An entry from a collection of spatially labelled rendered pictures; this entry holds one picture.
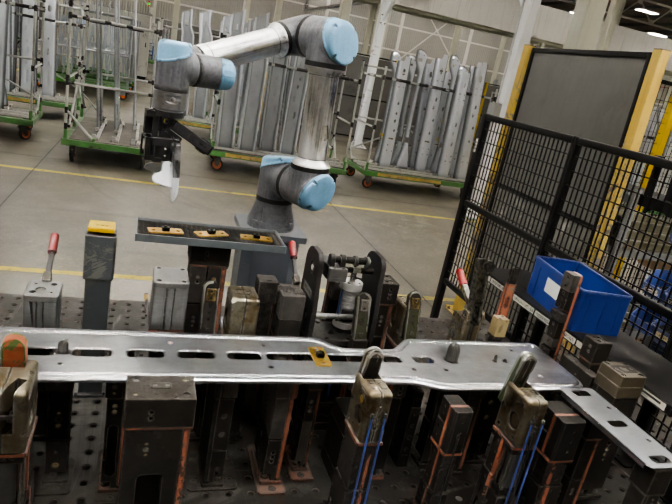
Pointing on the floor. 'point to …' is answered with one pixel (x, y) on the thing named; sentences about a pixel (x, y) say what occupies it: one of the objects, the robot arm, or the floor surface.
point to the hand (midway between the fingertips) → (169, 194)
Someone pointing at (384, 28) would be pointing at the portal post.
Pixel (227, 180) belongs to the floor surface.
